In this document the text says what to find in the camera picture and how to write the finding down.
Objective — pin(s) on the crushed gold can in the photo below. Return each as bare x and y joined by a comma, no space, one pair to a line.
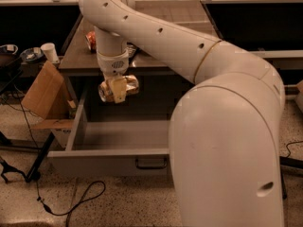
131,85

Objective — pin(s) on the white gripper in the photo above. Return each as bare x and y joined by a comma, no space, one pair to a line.
112,64

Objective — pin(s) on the orange chip bag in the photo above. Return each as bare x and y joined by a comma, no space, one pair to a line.
91,40

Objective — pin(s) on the blue bowl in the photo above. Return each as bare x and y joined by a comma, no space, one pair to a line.
32,55

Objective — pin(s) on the black table leg left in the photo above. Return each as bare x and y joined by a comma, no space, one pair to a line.
34,174

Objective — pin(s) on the black drawer handle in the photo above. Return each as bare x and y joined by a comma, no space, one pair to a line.
151,164

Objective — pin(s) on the white paper cup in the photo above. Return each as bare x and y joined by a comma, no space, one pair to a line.
50,52

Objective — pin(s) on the open grey top drawer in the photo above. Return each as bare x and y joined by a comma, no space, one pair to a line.
107,138

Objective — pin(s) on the black snack bar packet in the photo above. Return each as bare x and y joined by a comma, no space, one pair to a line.
132,49

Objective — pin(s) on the cardboard box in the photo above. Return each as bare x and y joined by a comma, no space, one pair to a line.
48,97

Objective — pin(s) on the grey cabinet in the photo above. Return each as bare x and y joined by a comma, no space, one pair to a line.
79,63

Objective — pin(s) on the black stand leg right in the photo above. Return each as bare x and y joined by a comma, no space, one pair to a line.
291,162

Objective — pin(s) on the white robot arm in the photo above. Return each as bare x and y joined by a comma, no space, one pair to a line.
223,133

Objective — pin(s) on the dark bowl at left edge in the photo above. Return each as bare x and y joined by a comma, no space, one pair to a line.
8,54

